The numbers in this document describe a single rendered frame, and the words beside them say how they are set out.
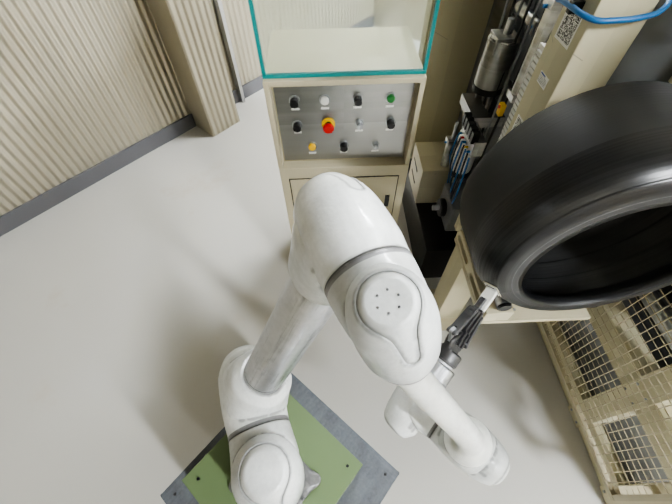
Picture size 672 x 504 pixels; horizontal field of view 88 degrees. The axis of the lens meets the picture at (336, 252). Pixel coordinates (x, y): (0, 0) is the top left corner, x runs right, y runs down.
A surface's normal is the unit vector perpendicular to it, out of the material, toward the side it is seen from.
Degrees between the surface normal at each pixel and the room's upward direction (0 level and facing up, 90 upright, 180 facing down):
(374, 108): 90
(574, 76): 90
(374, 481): 0
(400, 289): 20
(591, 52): 90
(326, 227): 31
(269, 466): 7
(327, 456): 4
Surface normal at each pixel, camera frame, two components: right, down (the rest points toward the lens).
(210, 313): -0.01, -0.58
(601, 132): -0.46, -0.50
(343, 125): 0.04, 0.81
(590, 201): -0.48, 0.25
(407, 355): 0.21, 0.62
